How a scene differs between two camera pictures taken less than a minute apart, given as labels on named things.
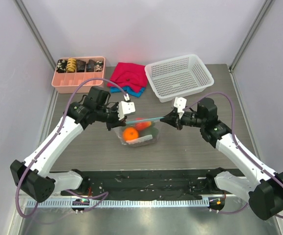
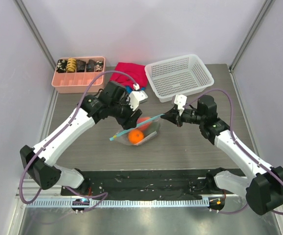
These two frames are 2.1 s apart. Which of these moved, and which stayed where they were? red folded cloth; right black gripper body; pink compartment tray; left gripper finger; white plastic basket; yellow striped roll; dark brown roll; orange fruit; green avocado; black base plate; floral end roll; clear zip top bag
Moved: green avocado; left gripper finger; clear zip top bag; orange fruit
Stayed: right black gripper body; yellow striped roll; floral end roll; white plastic basket; dark brown roll; pink compartment tray; red folded cloth; black base plate
